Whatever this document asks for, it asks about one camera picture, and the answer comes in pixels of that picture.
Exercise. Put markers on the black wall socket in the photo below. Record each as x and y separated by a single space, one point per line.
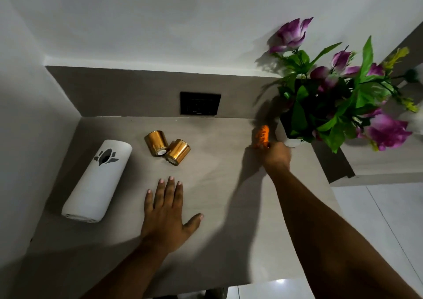
200 103

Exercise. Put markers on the grey wooden platform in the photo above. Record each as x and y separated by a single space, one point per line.
390 163

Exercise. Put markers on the orange tiger toy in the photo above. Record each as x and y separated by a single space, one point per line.
262 133

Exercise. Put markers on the grey wooden table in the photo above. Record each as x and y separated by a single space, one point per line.
214 176

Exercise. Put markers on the person's left forearm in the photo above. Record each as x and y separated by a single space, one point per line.
129 272

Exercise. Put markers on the person's right hand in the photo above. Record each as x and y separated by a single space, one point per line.
277 156

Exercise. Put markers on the person's left hand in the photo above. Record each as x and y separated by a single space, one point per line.
163 216

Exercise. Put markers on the person's right forearm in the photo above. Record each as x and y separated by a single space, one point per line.
330 242

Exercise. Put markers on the grey wooden back panel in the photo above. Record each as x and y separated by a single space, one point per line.
115 90

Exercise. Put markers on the artificial purple flowers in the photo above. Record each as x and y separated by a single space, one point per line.
299 117

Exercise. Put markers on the gold candle jar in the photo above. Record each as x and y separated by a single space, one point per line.
180 150
155 141

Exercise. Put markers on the white cylindrical dispenser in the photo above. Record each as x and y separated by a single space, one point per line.
96 189

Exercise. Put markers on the white bedding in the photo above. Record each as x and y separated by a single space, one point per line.
416 120

